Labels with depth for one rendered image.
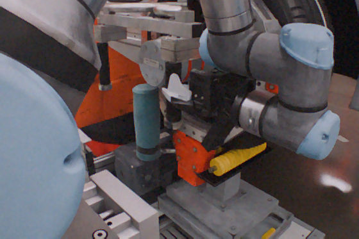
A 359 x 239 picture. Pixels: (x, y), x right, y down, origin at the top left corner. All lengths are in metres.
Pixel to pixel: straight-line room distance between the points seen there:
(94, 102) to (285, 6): 0.81
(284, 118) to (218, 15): 0.18
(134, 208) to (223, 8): 0.30
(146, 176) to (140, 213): 0.83
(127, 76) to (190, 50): 0.70
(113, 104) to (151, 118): 0.34
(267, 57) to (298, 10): 0.37
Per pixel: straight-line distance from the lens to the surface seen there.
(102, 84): 0.93
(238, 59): 0.45
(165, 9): 0.66
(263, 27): 0.71
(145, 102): 0.94
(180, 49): 0.60
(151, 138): 1.00
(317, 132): 0.43
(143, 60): 0.84
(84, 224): 0.33
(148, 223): 0.40
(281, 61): 0.41
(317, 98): 0.42
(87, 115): 1.22
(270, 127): 0.46
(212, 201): 1.25
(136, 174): 1.21
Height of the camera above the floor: 1.05
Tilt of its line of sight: 22 degrees down
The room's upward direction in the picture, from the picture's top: straight up
